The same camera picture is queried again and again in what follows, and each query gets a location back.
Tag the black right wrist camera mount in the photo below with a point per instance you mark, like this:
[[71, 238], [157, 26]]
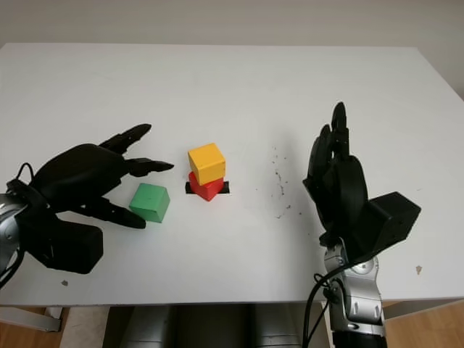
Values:
[[393, 217]]

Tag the dark grey right robot leg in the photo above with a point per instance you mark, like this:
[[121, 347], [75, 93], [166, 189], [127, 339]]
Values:
[[279, 326]]

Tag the red cube block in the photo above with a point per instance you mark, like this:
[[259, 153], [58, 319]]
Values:
[[206, 191]]

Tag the white table frame beam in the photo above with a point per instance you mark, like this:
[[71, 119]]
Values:
[[25, 319]]

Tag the yellow cube block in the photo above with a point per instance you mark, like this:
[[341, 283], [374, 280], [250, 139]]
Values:
[[206, 161]]

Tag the green cube block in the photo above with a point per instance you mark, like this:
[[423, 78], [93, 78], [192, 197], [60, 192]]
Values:
[[148, 201]]

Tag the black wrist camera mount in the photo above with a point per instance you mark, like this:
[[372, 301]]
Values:
[[393, 217], [72, 246]]

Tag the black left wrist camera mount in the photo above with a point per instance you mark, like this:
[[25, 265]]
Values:
[[72, 246]]

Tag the black tape strip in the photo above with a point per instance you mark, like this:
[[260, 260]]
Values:
[[226, 187]]

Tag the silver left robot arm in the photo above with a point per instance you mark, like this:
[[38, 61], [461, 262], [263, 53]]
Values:
[[7, 228]]

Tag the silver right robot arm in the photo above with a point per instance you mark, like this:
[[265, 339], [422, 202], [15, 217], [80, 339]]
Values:
[[362, 297]]

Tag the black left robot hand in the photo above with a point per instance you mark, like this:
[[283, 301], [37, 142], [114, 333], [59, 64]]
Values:
[[79, 174]]

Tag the dark grey robot leg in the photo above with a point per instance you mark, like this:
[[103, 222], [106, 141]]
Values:
[[152, 326], [279, 326]]

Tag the dark grey left robot leg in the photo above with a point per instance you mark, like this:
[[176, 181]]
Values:
[[152, 326]]

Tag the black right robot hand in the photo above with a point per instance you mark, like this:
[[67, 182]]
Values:
[[348, 192]]

